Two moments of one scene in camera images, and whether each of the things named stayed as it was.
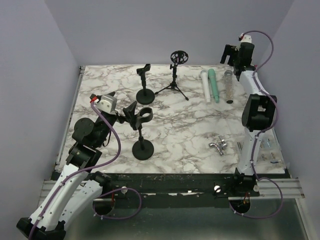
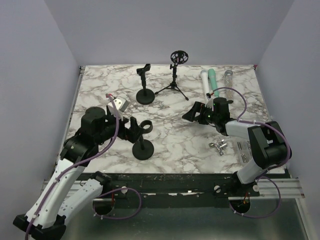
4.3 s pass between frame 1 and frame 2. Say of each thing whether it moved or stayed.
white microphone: stayed
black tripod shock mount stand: stayed
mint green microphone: stayed
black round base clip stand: moved
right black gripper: moved
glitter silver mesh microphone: stayed
